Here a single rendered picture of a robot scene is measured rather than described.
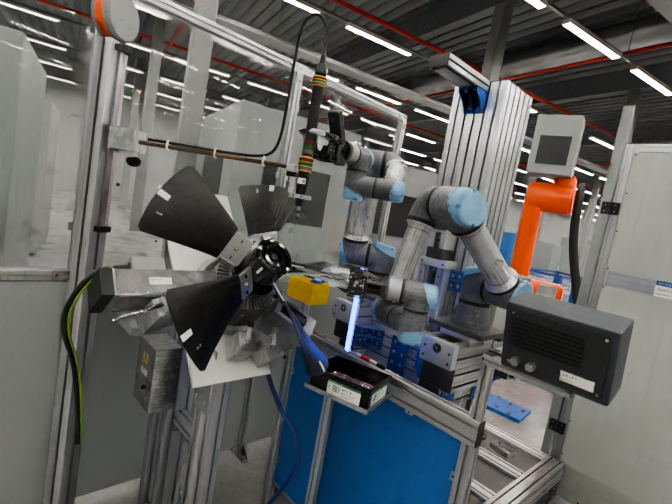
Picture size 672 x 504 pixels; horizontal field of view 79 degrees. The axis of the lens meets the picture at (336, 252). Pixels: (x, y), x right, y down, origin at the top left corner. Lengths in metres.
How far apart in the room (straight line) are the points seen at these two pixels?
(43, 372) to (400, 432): 1.31
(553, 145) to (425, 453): 4.02
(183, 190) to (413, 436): 1.05
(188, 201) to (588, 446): 2.40
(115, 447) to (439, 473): 1.35
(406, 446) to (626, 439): 1.49
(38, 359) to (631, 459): 2.73
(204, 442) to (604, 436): 2.07
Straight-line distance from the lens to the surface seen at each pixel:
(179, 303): 1.01
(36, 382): 1.92
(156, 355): 1.48
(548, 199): 5.02
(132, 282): 1.17
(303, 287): 1.72
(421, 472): 1.52
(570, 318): 1.14
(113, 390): 2.01
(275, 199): 1.41
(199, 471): 1.55
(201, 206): 1.20
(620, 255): 2.64
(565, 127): 5.06
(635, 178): 2.67
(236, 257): 1.23
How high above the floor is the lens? 1.38
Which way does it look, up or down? 6 degrees down
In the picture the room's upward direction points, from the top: 10 degrees clockwise
